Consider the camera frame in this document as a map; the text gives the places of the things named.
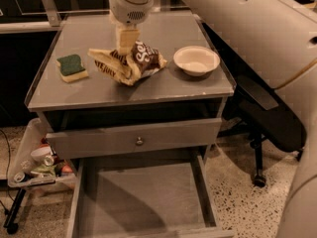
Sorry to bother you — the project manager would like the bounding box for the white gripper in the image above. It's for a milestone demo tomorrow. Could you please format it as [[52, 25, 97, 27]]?
[[109, 0, 155, 55]]

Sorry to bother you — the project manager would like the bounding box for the brown chip bag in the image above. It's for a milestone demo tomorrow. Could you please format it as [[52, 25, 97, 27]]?
[[88, 41, 167, 86]]

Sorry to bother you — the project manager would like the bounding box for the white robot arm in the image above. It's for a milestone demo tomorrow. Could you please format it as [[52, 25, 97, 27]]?
[[110, 0, 317, 238]]

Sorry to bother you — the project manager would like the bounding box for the grey drawer cabinet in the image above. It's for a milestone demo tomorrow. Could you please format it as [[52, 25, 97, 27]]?
[[24, 10, 237, 161]]

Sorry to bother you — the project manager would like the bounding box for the grey upper drawer with knob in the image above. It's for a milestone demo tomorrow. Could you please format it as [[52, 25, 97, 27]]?
[[47, 118, 222, 159]]

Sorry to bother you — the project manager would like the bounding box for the grey open middle drawer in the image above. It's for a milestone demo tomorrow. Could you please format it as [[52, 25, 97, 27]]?
[[66, 153, 234, 238]]

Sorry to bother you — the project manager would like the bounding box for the green yellow sponge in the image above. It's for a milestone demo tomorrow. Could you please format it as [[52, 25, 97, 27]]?
[[56, 54, 88, 83]]

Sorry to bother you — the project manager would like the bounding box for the white paper bowl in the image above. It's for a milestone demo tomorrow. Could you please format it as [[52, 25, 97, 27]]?
[[173, 46, 220, 76]]

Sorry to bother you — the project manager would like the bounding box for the black office chair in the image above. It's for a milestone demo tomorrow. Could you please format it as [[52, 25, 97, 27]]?
[[220, 72, 308, 188]]

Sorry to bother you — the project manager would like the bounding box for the clear plastic bin of items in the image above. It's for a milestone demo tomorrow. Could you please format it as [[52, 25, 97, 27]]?
[[8, 118, 76, 192]]

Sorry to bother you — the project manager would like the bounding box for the metal railing with bracket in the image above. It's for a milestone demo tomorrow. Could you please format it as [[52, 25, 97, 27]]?
[[0, 0, 206, 35]]

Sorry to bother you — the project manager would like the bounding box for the black stand with cable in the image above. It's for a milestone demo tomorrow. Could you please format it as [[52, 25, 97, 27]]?
[[0, 129, 27, 235]]

